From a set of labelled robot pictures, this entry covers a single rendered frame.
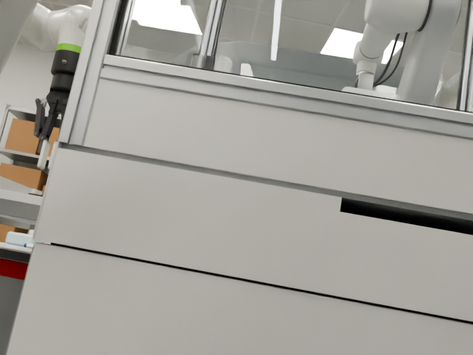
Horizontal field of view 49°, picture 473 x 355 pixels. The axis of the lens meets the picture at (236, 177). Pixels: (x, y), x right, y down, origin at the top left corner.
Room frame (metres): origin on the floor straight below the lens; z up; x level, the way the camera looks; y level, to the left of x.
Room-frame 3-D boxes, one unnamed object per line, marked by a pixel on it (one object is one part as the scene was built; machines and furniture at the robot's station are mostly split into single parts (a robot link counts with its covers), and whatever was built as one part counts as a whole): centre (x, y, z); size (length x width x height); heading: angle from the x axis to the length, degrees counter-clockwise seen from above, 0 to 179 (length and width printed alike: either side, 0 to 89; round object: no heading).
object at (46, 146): (1.25, 0.48, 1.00); 0.03 x 0.01 x 0.07; 176
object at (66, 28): (1.26, 0.47, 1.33); 0.13 x 0.11 x 0.14; 58
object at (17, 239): (1.91, 0.71, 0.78); 0.15 x 0.10 x 0.04; 3
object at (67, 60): (1.26, 0.46, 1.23); 0.12 x 0.09 x 0.06; 176
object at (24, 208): (1.30, 0.35, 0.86); 0.40 x 0.26 x 0.06; 86
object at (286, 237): (1.22, -0.24, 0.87); 1.02 x 0.95 x 0.14; 176
